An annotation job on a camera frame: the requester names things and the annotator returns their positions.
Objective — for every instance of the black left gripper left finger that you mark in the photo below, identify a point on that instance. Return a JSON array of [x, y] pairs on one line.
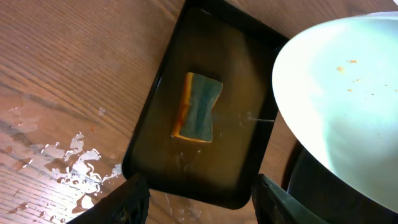
[[128, 204]]

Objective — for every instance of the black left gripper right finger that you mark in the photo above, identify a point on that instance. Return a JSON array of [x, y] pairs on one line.
[[273, 205]]

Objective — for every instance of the yellow green sponge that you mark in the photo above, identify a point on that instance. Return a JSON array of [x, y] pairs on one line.
[[194, 120]]

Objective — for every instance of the pale green plate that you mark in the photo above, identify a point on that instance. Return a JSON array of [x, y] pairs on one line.
[[335, 85]]

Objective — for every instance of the round black tray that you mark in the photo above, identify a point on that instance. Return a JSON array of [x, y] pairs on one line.
[[328, 197]]

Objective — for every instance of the black rectangular water tray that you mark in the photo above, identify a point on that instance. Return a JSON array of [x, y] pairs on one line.
[[217, 40]]

